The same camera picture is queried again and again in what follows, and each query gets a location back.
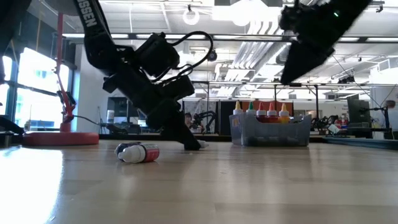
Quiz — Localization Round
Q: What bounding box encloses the white cable coil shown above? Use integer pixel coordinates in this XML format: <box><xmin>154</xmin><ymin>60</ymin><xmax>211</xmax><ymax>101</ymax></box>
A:
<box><xmin>182</xmin><ymin>8</ymin><xmax>200</xmax><ymax>26</ymax></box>

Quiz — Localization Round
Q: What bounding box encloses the red desk lamp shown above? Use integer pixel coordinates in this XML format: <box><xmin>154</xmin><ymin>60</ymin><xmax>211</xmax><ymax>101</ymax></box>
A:
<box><xmin>23</xmin><ymin>0</ymin><xmax>100</xmax><ymax>147</ymax></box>

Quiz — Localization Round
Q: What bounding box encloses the grey translucent plastic bin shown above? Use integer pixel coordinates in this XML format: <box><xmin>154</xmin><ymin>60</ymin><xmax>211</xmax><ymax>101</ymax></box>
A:
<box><xmin>229</xmin><ymin>113</ymin><xmax>312</xmax><ymax>147</ymax></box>

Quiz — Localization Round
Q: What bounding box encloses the black background monitor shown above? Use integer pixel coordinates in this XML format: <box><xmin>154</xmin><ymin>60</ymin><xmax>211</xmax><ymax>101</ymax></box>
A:
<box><xmin>346</xmin><ymin>98</ymin><xmax>373</xmax><ymax>138</ymax></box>

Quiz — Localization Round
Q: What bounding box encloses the black ceiling light rail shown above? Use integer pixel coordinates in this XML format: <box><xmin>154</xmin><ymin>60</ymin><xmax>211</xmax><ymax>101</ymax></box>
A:
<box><xmin>62</xmin><ymin>32</ymin><xmax>398</xmax><ymax>44</ymax></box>

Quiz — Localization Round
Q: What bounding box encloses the black aluminium table frame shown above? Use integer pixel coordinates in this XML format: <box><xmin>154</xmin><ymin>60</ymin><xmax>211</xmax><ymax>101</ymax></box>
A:
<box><xmin>0</xmin><ymin>114</ymin><xmax>398</xmax><ymax>151</ymax></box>

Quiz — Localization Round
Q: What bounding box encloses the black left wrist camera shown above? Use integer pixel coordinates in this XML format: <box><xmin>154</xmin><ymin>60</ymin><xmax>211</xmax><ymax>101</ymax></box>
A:
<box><xmin>135</xmin><ymin>32</ymin><xmax>180</xmax><ymax>78</ymax></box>

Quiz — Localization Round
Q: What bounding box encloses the person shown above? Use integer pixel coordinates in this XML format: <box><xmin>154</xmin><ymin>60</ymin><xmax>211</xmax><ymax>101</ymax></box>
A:
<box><xmin>379</xmin><ymin>99</ymin><xmax>398</xmax><ymax>140</ymax></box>
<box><xmin>184</xmin><ymin>112</ymin><xmax>194</xmax><ymax>130</ymax></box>

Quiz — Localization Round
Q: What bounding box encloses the black cabinet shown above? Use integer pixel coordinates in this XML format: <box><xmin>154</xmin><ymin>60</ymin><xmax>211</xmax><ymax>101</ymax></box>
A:
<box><xmin>107</xmin><ymin>96</ymin><xmax>141</xmax><ymax>134</ymax></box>

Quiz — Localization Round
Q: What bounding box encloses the black ceiling camera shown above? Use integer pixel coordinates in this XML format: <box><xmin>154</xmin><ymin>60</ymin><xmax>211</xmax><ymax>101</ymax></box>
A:
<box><xmin>337</xmin><ymin>75</ymin><xmax>356</xmax><ymax>85</ymax></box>

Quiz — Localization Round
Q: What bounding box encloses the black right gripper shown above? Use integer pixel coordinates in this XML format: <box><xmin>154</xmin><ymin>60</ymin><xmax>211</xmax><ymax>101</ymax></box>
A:
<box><xmin>279</xmin><ymin>0</ymin><xmax>349</xmax><ymax>85</ymax></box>

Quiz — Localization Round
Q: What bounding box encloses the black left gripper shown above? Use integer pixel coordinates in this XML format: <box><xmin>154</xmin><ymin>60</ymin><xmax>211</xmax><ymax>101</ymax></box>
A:
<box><xmin>102</xmin><ymin>63</ymin><xmax>201</xmax><ymax>151</ymax></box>

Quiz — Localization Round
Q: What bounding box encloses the black background stand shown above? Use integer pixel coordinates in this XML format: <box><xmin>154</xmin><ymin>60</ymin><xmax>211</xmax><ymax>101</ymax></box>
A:
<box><xmin>360</xmin><ymin>105</ymin><xmax>393</xmax><ymax>139</ymax></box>

